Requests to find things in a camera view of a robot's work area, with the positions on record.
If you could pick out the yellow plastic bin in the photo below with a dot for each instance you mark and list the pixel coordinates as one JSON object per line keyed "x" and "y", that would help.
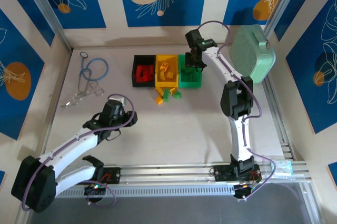
{"x": 173, "y": 60}

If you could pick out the green plastic bin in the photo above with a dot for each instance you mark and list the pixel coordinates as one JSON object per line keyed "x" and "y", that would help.
{"x": 190, "y": 84}

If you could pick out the orange round lego piece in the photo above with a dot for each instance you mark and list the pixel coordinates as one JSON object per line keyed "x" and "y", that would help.
{"x": 163, "y": 63}

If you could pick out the long green lego brick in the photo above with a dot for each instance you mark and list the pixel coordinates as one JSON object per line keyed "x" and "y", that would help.
{"x": 166, "y": 97}

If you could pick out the long red lego brick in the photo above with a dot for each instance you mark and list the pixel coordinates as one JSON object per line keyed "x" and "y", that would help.
{"x": 143, "y": 73}

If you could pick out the black plastic bin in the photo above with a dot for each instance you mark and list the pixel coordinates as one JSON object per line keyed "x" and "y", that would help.
{"x": 142, "y": 59}

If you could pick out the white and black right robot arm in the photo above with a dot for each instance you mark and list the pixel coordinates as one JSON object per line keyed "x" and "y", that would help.
{"x": 237, "y": 100}

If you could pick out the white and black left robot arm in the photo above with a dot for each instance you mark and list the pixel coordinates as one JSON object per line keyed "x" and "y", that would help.
{"x": 34, "y": 184}

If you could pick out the metal forceps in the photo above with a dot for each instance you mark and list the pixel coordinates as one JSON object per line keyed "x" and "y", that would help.
{"x": 72, "y": 102}

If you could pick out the mint green carry case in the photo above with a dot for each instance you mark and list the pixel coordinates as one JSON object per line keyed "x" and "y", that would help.
{"x": 250, "y": 55}

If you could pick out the blue stethoscope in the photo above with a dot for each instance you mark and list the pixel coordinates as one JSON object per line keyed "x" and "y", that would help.
{"x": 88, "y": 72}

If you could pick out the clear plastic bag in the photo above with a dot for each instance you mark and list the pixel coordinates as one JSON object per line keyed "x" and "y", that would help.
{"x": 284, "y": 167}

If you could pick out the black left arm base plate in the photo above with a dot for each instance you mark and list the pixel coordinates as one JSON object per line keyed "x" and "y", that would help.
{"x": 114, "y": 175}

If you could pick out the aluminium mounting rail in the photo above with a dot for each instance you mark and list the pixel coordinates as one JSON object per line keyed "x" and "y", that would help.
{"x": 171, "y": 174}

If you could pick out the aluminium side rail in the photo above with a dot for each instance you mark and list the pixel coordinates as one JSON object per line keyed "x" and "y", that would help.
{"x": 271, "y": 89}
{"x": 64, "y": 76}

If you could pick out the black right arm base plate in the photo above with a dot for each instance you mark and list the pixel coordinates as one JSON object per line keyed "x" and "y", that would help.
{"x": 222, "y": 174}

